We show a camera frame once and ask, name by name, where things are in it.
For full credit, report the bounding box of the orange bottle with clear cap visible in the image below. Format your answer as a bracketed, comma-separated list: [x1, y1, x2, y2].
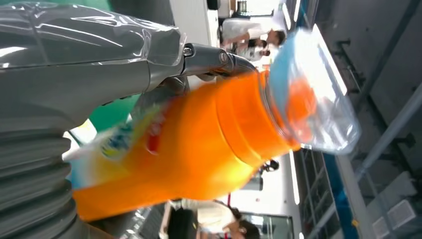
[63, 27, 362, 222]

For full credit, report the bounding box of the person in white shirt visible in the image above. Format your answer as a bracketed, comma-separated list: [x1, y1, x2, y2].
[220, 17, 288, 63]

